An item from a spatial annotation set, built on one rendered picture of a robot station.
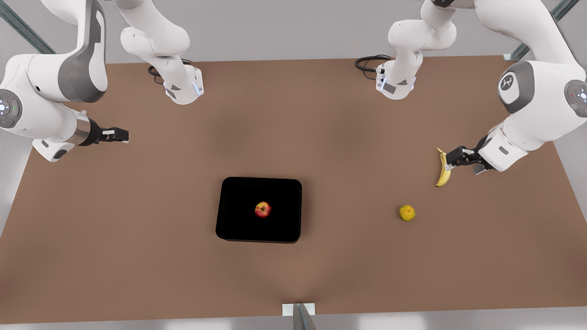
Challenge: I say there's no yellow banana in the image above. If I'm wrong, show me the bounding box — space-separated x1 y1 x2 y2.
435 148 452 187

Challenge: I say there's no silver frame post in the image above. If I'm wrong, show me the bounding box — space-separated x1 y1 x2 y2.
503 0 580 61
282 302 317 330
0 4 56 55

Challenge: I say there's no black cable loop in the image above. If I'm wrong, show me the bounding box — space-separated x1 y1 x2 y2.
355 55 393 81
148 59 193 85

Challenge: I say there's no black rectangular tray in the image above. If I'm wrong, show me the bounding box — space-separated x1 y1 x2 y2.
216 177 303 244

